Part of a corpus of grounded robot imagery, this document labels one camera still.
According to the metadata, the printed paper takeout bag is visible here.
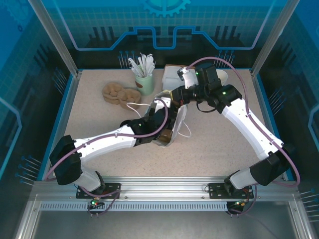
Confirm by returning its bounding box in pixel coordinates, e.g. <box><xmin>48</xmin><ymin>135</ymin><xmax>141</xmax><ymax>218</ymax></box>
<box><xmin>126</xmin><ymin>90</ymin><xmax>192</xmax><ymax>148</ymax></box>

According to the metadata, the stack of paper cups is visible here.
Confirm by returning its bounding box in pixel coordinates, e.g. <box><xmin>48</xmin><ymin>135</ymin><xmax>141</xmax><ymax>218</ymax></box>
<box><xmin>215</xmin><ymin>69</ymin><xmax>229</xmax><ymax>87</ymax></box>

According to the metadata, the green straw holder cup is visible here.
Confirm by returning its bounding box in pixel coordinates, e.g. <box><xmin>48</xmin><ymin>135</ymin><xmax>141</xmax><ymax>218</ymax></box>
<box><xmin>135</xmin><ymin>74</ymin><xmax>155</xmax><ymax>96</ymax></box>

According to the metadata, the brown cardboard napkin box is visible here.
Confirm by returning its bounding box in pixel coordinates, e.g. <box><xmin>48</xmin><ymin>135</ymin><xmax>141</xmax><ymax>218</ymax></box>
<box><xmin>163</xmin><ymin>64</ymin><xmax>186</xmax><ymax>92</ymax></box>

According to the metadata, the brown pulp cup carrier stack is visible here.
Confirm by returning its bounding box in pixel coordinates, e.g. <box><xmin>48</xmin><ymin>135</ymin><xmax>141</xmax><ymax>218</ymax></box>
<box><xmin>102</xmin><ymin>82</ymin><xmax>142</xmax><ymax>110</ymax></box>

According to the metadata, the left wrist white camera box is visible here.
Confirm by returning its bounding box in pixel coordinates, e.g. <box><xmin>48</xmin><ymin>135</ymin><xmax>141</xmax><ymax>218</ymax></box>
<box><xmin>154</xmin><ymin>96</ymin><xmax>173</xmax><ymax>110</ymax></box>

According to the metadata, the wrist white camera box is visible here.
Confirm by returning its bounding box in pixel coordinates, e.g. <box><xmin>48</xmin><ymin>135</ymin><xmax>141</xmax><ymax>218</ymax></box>
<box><xmin>176</xmin><ymin>66</ymin><xmax>200</xmax><ymax>90</ymax></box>
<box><xmin>154</xmin><ymin>96</ymin><xmax>173</xmax><ymax>110</ymax></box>

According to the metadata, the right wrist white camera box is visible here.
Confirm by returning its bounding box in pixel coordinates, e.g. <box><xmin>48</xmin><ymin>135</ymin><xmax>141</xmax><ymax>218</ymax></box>
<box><xmin>176</xmin><ymin>66</ymin><xmax>200</xmax><ymax>90</ymax></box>

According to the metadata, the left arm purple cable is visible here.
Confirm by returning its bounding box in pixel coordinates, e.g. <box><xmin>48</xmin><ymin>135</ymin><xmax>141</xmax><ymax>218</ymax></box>
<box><xmin>44</xmin><ymin>98</ymin><xmax>169</xmax><ymax>217</ymax></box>

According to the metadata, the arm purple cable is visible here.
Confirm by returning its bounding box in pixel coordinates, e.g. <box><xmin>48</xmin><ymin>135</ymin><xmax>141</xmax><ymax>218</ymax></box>
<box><xmin>186</xmin><ymin>56</ymin><xmax>302</xmax><ymax>217</ymax></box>
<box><xmin>44</xmin><ymin>98</ymin><xmax>169</xmax><ymax>217</ymax></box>

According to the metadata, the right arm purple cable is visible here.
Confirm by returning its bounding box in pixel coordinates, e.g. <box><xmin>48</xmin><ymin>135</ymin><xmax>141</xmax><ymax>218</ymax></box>
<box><xmin>186</xmin><ymin>56</ymin><xmax>302</xmax><ymax>217</ymax></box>

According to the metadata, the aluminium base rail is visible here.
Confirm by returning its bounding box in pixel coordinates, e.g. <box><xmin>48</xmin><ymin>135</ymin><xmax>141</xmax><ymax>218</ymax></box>
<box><xmin>29</xmin><ymin>176</ymin><xmax>300</xmax><ymax>201</ymax></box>

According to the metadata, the blue silver table side rail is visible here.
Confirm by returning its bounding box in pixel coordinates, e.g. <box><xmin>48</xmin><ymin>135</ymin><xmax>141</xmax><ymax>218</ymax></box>
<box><xmin>250</xmin><ymin>69</ymin><xmax>297</xmax><ymax>182</ymax></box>
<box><xmin>37</xmin><ymin>71</ymin><xmax>81</xmax><ymax>182</ymax></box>

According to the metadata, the aluminium frame post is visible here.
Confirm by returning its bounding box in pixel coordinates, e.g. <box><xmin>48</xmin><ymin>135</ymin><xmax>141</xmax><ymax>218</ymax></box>
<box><xmin>27</xmin><ymin>0</ymin><xmax>83</xmax><ymax>78</ymax></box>
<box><xmin>250</xmin><ymin>0</ymin><xmax>303</xmax><ymax>78</ymax></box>

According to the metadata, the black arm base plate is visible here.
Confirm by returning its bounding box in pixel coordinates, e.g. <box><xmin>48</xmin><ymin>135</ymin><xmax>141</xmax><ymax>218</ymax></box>
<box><xmin>207</xmin><ymin>183</ymin><xmax>255</xmax><ymax>200</ymax></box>
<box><xmin>76</xmin><ymin>183</ymin><xmax>122</xmax><ymax>200</ymax></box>

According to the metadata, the slotted metal cable duct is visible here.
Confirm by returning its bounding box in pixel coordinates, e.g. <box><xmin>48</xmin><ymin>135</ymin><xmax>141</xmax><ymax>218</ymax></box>
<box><xmin>39</xmin><ymin>202</ymin><xmax>229</xmax><ymax>212</ymax></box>

